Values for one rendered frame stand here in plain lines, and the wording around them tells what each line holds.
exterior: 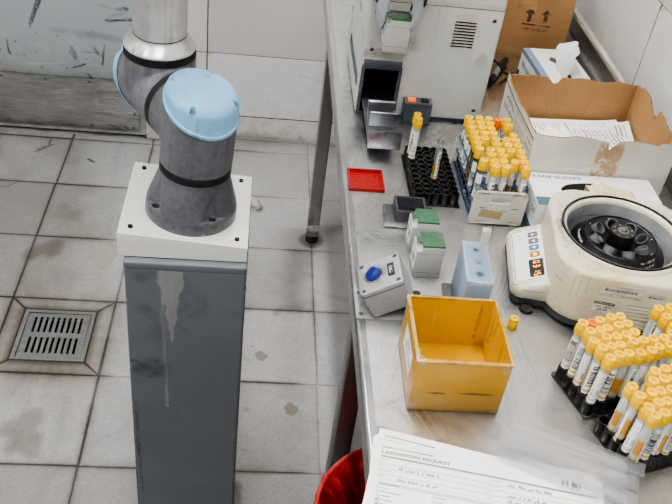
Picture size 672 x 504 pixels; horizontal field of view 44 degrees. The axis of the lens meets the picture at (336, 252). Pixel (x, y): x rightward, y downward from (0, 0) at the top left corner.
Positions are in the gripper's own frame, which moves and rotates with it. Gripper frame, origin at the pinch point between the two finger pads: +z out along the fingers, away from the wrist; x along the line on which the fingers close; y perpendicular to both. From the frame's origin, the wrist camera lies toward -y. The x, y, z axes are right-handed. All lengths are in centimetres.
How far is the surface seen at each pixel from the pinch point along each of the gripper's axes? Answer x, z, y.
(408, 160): -4.8, 22.2, -12.1
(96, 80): 88, 89, 133
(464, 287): -8, 17, -56
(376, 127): 1.2, 20.7, -3.0
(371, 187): 2.7, 23.9, -19.9
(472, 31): -16.9, 3.9, 9.6
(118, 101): 80, 97, 133
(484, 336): -12, 22, -61
